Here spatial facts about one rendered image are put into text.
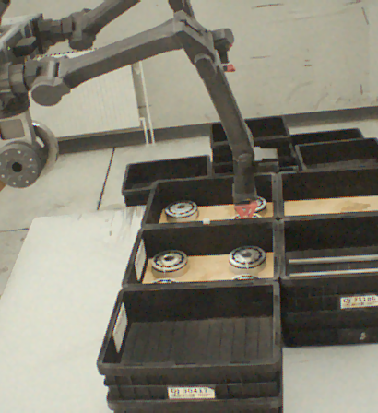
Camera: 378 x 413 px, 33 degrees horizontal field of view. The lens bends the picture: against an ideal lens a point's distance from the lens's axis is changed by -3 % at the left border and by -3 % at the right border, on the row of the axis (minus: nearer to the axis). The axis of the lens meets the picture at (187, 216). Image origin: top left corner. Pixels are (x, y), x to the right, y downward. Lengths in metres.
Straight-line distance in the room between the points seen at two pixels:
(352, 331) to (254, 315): 0.26
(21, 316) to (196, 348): 0.68
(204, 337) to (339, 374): 0.35
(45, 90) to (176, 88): 3.26
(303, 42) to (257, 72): 0.39
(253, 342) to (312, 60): 3.44
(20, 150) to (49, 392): 0.69
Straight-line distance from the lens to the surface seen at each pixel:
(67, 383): 1.79
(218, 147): 3.25
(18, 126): 1.97
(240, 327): 1.65
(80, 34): 2.09
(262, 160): 1.87
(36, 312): 2.08
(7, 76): 1.63
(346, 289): 1.67
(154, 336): 1.67
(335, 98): 4.96
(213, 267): 1.88
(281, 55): 4.79
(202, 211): 2.16
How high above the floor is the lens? 1.87
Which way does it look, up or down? 29 degrees down
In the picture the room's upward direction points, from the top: 8 degrees counter-clockwise
